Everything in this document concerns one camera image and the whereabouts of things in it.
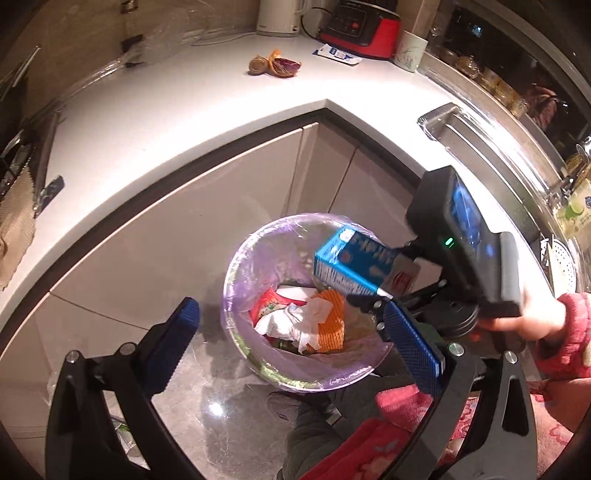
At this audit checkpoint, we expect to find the person's right hand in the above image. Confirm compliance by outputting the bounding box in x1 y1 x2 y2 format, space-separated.
478 295 568 344

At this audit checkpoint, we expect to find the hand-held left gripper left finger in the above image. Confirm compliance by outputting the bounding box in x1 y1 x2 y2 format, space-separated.
44 296 205 480

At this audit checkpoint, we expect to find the blue and white sachet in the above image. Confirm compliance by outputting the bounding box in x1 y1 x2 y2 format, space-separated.
311 44 364 66

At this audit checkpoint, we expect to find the clear plastic bag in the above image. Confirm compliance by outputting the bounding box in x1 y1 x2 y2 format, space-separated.
139 16 218 65

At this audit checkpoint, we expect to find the orange fruit peel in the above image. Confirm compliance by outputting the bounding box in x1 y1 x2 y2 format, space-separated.
269 50 304 79

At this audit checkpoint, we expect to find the white patterned cup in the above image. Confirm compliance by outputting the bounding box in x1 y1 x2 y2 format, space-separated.
392 30 430 73

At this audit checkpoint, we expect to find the stainless steel sink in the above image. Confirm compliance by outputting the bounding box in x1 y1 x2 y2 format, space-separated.
417 104 559 259

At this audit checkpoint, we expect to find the black gas stove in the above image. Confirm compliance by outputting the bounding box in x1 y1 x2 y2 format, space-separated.
0 46 65 217

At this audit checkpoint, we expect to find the white electric kettle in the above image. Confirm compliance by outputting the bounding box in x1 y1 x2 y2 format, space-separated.
256 0 311 38

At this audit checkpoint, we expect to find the blue and white milk carton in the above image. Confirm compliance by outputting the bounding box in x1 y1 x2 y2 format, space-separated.
313 226 417 299

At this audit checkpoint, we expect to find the grey kitchen cabinet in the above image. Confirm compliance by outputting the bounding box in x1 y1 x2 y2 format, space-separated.
44 108 428 365

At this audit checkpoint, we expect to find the red and black blender base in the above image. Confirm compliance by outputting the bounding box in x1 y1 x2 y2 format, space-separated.
318 0 402 59

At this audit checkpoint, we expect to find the white tissue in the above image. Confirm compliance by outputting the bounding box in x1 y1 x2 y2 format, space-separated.
255 296 334 355

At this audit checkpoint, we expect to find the white colander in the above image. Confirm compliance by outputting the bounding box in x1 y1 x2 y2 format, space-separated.
539 234 579 298

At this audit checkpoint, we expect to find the glass bottle with black cap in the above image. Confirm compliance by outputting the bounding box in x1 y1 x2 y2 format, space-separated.
119 0 145 69

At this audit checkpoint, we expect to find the person's pink patterned robe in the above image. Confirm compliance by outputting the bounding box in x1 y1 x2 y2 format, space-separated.
298 376 591 480

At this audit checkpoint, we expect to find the row of glass jars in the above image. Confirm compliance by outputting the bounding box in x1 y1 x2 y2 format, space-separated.
443 46 532 118

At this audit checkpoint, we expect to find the green dish soap bottle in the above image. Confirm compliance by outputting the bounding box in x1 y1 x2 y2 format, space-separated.
555 179 591 237

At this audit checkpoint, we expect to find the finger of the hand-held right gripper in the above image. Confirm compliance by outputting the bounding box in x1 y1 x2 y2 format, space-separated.
345 291 416 318
392 237 433 267

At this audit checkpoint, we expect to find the trash bin with purple bag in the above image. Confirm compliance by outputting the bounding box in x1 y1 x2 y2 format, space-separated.
222 212 394 394

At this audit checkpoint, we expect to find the red snack packet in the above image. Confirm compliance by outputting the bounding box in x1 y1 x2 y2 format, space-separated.
248 287 298 329

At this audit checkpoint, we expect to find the beige dish cloth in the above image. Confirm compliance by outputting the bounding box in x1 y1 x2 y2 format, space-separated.
0 178 37 291

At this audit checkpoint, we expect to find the orange snack bag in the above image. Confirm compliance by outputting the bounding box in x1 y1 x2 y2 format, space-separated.
318 288 348 355

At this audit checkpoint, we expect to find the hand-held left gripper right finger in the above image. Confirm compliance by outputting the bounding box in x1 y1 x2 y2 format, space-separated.
382 300 539 480

